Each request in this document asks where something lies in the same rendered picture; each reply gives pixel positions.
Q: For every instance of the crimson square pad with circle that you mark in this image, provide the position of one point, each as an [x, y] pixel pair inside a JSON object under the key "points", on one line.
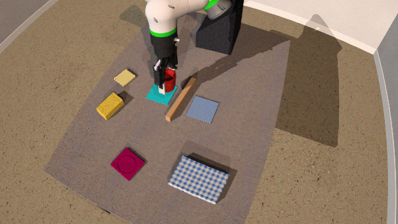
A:
{"points": [[127, 164]]}

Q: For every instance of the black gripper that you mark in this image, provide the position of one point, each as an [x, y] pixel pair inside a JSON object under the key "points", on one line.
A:
{"points": [[162, 62]]}

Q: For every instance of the yellow sponge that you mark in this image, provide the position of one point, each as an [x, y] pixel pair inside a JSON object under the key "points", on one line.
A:
{"points": [[109, 106]]}

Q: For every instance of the red cup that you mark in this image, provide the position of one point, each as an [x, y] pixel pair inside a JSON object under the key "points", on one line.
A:
{"points": [[170, 77]]}

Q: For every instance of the pale yellow flat square pad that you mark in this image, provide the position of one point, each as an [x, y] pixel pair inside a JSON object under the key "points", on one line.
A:
{"points": [[124, 77]]}

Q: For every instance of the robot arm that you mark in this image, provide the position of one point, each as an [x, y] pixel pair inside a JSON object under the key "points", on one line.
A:
{"points": [[162, 16]]}

